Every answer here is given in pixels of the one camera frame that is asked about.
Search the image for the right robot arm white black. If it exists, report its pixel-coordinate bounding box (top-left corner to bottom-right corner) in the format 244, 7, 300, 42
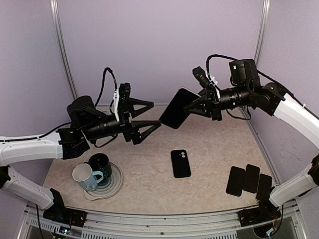
183, 54, 319, 147

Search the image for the aluminium frame post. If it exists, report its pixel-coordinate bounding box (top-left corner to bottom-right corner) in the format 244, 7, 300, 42
50, 0, 78, 100
254, 0, 271, 65

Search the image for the grey collapsible silicone bowl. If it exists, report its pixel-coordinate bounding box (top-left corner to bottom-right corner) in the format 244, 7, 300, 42
84, 162, 124, 201

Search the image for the white-edged black smartphone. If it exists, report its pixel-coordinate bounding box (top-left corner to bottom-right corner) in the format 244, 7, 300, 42
159, 87, 200, 129

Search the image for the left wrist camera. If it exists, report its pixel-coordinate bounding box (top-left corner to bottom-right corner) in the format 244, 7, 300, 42
113, 83, 131, 122

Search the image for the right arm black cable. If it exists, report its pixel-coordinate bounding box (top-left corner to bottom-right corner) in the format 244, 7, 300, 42
205, 54, 307, 108

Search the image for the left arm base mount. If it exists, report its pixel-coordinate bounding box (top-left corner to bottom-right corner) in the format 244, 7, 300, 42
43, 204, 87, 228

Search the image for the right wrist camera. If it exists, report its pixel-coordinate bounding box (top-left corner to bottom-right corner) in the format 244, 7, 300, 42
192, 66, 219, 96

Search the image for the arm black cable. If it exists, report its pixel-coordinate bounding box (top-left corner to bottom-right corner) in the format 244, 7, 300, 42
205, 54, 307, 108
94, 67, 119, 108

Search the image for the left aluminium frame post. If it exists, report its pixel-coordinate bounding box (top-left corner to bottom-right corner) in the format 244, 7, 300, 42
50, 0, 78, 100

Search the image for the black phone case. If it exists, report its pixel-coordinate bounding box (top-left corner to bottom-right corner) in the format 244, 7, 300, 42
170, 149, 191, 178

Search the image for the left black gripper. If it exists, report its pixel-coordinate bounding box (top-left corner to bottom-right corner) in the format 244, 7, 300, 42
83, 97, 161, 143

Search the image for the dark green mug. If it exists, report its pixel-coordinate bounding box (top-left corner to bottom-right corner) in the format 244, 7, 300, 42
85, 153, 112, 184

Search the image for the right aluminium frame post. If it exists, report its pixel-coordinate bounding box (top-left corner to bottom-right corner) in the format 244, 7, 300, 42
254, 0, 271, 65

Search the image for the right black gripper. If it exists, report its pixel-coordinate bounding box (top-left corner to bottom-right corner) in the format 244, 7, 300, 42
184, 83, 253, 120

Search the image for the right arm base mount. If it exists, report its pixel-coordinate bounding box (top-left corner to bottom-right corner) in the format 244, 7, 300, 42
237, 199, 281, 227

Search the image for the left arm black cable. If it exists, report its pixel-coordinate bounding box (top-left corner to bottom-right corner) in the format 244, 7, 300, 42
94, 67, 119, 108

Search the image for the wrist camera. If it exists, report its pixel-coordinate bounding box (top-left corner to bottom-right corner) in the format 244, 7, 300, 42
192, 66, 219, 96
113, 83, 131, 122

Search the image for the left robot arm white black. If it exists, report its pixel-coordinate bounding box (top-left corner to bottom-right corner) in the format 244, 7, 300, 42
0, 83, 161, 222

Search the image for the light blue mug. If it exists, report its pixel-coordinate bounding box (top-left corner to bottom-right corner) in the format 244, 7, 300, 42
72, 163, 104, 192

